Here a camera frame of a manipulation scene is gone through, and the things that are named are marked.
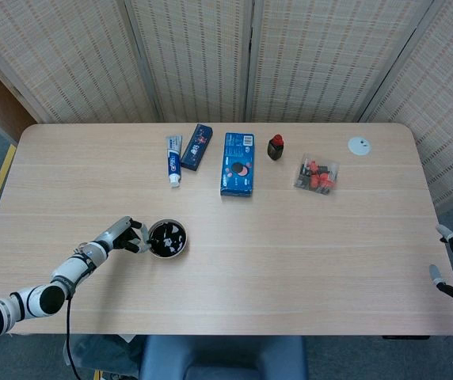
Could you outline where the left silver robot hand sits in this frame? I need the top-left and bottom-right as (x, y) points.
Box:
(105, 215), (151, 254)

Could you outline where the black round cup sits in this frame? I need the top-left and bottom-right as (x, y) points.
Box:
(146, 219), (190, 260)

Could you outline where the blue white toothpaste tube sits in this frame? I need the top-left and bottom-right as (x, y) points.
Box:
(165, 135), (184, 188)

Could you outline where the dark blue toothpaste box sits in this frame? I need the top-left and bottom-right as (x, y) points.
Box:
(180, 123), (215, 172)

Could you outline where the blue cookie box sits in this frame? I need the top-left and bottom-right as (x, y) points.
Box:
(220, 131), (256, 198)

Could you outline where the blue padded chair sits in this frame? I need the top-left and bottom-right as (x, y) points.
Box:
(139, 335), (309, 380)

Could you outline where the black bottle with red cap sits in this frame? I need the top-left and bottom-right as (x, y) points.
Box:
(266, 134), (285, 162)

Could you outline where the woven folding screen panel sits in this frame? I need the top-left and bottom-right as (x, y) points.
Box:
(123, 0), (256, 124)
(359, 0), (453, 215)
(0, 0), (164, 124)
(245, 0), (436, 124)

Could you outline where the clear bag of red clips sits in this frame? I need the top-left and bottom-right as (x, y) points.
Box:
(292, 152), (341, 196)

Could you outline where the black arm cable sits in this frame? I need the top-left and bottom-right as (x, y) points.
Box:
(64, 294), (82, 380)

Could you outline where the white round cable grommet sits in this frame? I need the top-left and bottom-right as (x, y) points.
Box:
(347, 135), (372, 157)

